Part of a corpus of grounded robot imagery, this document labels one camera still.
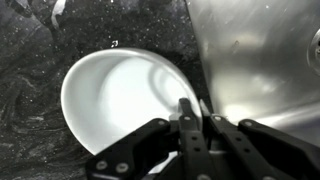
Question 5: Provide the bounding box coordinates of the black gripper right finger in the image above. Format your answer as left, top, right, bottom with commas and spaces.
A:
199, 99, 320, 180

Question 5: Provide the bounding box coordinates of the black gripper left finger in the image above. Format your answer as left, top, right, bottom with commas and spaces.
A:
85, 97, 218, 180

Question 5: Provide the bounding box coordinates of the white ceramic bowl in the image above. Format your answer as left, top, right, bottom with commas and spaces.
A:
60, 47, 203, 174

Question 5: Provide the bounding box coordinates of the stainless steel sink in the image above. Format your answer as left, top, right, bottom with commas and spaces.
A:
184, 0, 320, 148

